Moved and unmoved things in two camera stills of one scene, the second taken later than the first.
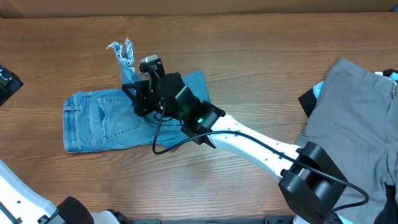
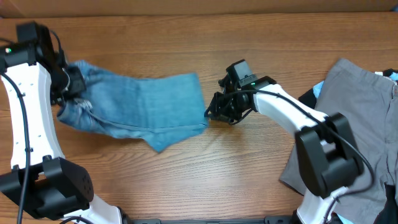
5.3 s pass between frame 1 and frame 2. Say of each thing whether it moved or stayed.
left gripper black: moved
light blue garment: stayed
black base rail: stayed
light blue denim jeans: moved
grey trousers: stayed
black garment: stayed
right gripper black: moved
